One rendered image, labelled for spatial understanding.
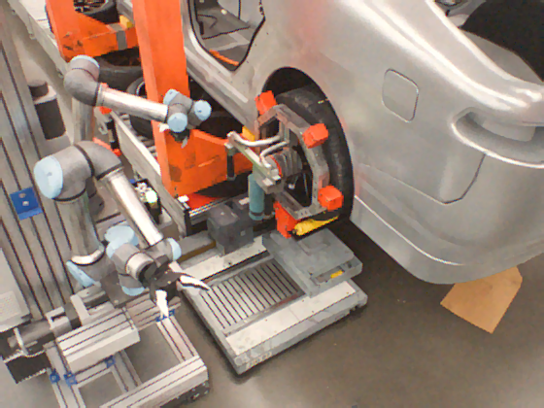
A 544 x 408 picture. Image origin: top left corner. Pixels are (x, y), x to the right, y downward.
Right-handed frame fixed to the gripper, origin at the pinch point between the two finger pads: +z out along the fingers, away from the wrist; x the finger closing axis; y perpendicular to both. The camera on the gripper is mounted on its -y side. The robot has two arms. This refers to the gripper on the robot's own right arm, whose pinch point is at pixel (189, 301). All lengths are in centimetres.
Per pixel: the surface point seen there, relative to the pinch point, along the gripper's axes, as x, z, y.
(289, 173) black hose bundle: -91, -39, 13
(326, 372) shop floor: -91, 0, 112
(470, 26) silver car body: -267, -46, -20
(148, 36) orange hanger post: -72, -110, -30
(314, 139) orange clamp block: -100, -35, -3
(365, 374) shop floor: -103, 15, 111
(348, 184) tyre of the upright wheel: -112, -21, 19
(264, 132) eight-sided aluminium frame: -119, -79, 19
